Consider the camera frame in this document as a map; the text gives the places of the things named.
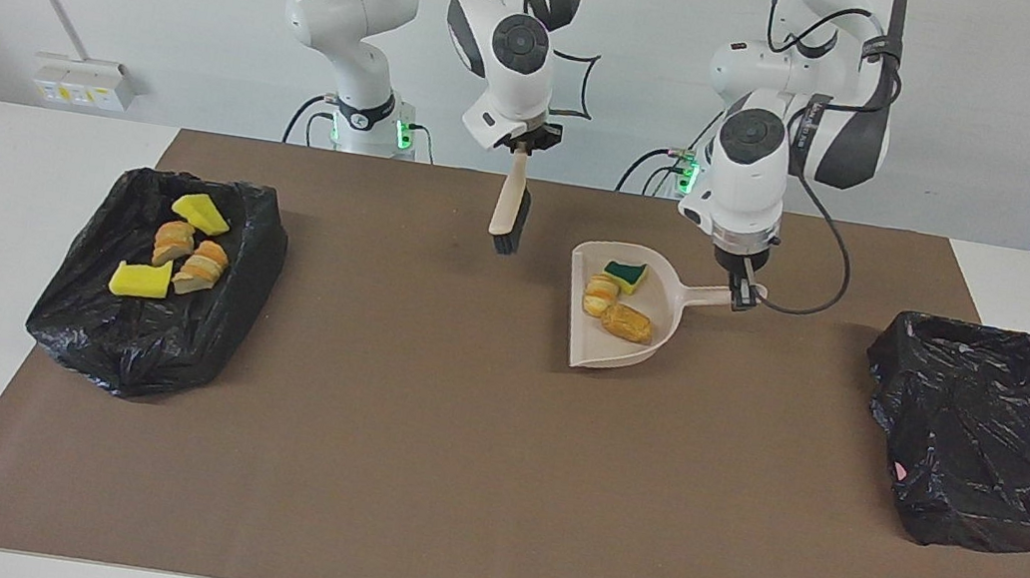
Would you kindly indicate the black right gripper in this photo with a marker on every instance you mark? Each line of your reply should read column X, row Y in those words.
column 531, row 137

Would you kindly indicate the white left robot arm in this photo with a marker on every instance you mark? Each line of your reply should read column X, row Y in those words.
column 747, row 181

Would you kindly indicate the yellow notched sponge piece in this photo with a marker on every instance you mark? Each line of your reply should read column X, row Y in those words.
column 139, row 281

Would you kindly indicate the brown oval bread roll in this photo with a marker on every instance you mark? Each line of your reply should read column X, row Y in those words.
column 627, row 323

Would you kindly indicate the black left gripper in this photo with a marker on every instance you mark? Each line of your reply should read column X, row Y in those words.
column 743, row 257

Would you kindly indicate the white wall socket box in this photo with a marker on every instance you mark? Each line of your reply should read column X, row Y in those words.
column 85, row 83

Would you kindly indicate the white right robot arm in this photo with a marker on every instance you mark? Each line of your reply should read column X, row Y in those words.
column 507, row 56

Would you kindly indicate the pale beige bread chunk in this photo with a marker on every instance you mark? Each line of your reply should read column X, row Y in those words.
column 200, row 270

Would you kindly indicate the brown table mat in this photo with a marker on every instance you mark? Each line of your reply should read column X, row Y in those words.
column 637, row 568

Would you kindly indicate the black bag-lined bin pink spot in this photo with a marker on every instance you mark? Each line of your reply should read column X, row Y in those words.
column 988, row 436

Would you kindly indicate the beige hand brush black bristles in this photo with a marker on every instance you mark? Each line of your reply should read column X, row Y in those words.
column 508, row 207

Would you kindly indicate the green and yellow sponge piece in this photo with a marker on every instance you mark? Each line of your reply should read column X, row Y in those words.
column 625, row 274

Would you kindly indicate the orange striped croissant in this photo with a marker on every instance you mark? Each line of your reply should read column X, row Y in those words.
column 173, row 241
column 600, row 295

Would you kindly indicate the beige plastic dustpan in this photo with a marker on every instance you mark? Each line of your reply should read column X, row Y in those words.
column 588, row 345

